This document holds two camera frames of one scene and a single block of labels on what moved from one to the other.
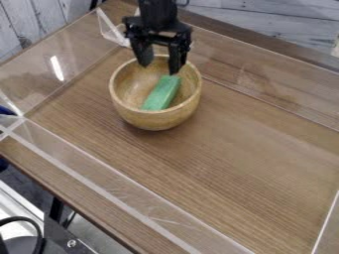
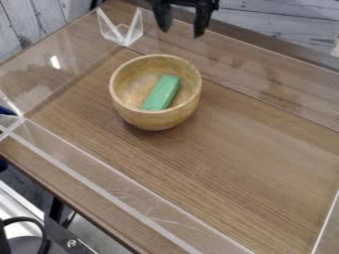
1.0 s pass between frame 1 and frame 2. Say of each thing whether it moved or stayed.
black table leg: stayed
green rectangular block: stayed
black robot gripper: moved
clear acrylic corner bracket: stayed
